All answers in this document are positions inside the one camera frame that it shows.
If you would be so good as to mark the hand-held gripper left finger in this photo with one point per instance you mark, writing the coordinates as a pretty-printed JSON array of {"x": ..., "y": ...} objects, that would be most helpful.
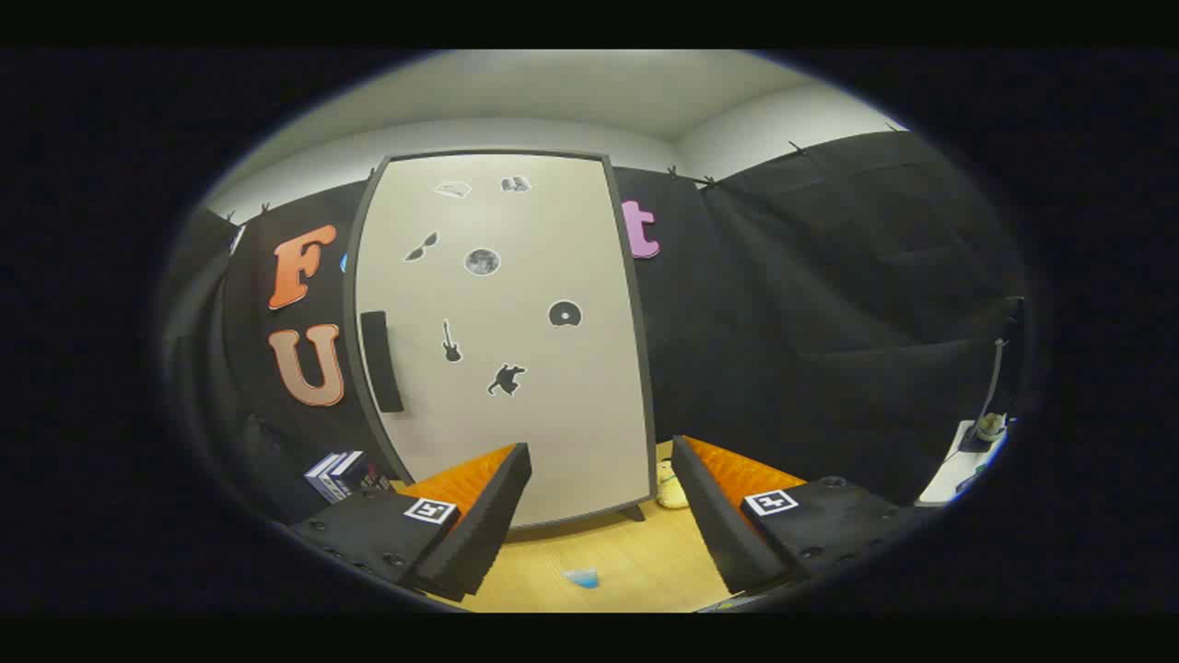
[{"x": 479, "y": 539}]

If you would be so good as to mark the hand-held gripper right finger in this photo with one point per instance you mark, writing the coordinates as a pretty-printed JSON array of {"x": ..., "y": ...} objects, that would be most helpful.
[{"x": 718, "y": 525}]

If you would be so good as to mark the blue and white tube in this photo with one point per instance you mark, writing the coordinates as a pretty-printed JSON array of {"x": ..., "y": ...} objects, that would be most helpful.
[{"x": 581, "y": 577}]

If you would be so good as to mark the white cabinet door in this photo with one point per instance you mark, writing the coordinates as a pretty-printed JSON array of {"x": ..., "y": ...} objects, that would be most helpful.
[{"x": 553, "y": 414}]

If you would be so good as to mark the pale yellow soft toy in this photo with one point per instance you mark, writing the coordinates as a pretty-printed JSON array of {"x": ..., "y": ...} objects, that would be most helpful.
[{"x": 671, "y": 485}]

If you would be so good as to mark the dark grey cabinet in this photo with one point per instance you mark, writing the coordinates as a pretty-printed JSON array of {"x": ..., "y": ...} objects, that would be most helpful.
[{"x": 634, "y": 512}]

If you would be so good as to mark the dark blue book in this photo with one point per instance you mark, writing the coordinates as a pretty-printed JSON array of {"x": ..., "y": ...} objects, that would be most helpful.
[{"x": 359, "y": 468}]

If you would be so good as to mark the light blue book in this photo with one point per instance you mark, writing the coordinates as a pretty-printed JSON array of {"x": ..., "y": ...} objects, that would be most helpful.
[{"x": 322, "y": 477}]

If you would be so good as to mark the black backdrop cloth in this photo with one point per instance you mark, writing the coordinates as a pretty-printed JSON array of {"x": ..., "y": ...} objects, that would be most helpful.
[{"x": 783, "y": 322}]

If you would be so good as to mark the white side table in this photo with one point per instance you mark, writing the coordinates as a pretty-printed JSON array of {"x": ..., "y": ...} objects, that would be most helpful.
[{"x": 953, "y": 474}]

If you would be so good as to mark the round greenish object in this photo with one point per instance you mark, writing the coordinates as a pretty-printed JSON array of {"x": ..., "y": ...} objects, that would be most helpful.
[{"x": 991, "y": 425}]

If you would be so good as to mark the black monitor on stand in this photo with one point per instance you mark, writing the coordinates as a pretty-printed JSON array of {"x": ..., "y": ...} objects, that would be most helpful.
[{"x": 1013, "y": 350}]

